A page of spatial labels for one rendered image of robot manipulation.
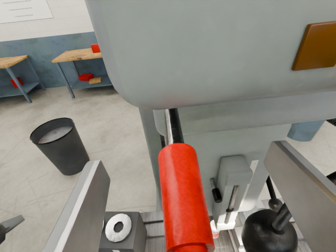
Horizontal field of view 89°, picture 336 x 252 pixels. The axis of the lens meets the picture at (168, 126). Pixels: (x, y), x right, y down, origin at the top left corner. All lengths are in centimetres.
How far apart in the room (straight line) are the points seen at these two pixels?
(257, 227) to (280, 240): 3
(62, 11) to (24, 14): 79
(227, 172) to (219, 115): 12
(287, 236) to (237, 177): 9
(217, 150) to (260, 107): 11
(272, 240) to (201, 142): 16
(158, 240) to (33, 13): 494
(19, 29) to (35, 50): 45
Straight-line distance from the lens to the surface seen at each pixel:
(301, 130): 285
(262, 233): 31
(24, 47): 551
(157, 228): 89
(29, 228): 248
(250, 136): 30
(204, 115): 20
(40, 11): 509
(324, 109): 27
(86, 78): 471
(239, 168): 30
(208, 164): 32
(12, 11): 539
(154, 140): 89
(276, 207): 49
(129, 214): 73
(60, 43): 508
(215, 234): 83
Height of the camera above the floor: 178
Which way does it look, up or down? 38 degrees down
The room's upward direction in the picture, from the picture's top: 6 degrees counter-clockwise
